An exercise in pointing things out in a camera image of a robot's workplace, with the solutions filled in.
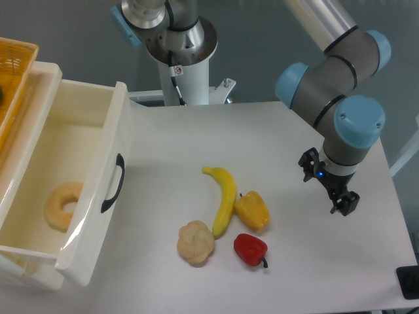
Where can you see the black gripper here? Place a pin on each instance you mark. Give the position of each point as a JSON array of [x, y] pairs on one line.
[[344, 202]]

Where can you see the white drawer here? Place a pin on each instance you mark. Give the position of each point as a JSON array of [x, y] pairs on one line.
[[85, 138]]

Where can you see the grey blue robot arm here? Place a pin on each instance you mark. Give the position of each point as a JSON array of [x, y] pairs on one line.
[[320, 95]]

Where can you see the white drawer cabinet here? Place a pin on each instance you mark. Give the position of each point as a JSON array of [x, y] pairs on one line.
[[41, 87]]

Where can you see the yellow bell pepper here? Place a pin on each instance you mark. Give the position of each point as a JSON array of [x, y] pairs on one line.
[[252, 211]]

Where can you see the red bell pepper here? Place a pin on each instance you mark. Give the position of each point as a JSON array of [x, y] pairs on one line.
[[251, 250]]

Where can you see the yellow banana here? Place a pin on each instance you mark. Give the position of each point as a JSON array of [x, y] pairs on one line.
[[226, 206]]

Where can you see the black device at table edge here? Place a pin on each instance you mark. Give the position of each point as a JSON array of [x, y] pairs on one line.
[[408, 281]]

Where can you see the beige bread roll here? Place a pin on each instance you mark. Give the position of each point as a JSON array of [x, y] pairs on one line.
[[195, 242]]

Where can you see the beige donut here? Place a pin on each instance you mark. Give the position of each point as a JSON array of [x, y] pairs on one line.
[[54, 211]]

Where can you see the orange woven basket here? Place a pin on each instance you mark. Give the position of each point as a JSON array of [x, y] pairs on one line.
[[17, 58]]

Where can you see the white metal frame bracket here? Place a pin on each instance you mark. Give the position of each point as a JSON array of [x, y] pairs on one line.
[[406, 152]]

